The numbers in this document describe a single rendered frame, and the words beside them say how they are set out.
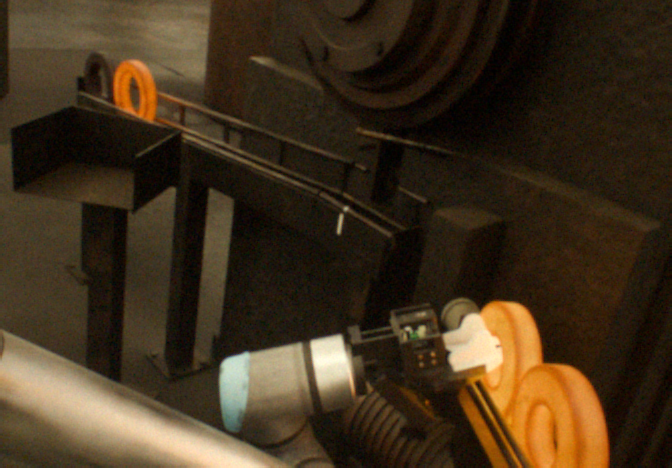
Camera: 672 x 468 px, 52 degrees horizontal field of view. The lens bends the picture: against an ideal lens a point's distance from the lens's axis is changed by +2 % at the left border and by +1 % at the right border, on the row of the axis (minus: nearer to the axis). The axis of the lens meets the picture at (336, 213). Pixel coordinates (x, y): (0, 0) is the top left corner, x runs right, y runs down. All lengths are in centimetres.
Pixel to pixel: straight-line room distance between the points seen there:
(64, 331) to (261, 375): 132
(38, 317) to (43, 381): 160
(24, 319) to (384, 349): 149
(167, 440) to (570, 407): 40
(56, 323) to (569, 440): 166
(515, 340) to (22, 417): 55
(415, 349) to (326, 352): 11
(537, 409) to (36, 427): 52
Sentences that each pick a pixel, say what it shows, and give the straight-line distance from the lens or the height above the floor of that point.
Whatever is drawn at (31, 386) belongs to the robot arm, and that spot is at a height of 84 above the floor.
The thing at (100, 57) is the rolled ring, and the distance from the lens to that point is 211.
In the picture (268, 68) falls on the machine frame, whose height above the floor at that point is 87.
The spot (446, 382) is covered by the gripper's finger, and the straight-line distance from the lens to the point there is 88.
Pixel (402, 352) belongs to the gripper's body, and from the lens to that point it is 85.
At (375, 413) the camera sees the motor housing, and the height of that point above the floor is 51.
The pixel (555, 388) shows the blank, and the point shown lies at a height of 78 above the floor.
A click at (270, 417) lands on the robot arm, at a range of 87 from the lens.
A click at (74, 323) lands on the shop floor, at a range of 216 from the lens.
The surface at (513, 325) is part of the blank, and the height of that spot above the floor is 78.
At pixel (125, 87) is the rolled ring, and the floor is 66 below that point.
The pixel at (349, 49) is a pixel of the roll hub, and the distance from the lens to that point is 109.
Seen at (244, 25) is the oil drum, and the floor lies 54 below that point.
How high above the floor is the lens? 121
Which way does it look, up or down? 24 degrees down
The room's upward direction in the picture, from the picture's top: 10 degrees clockwise
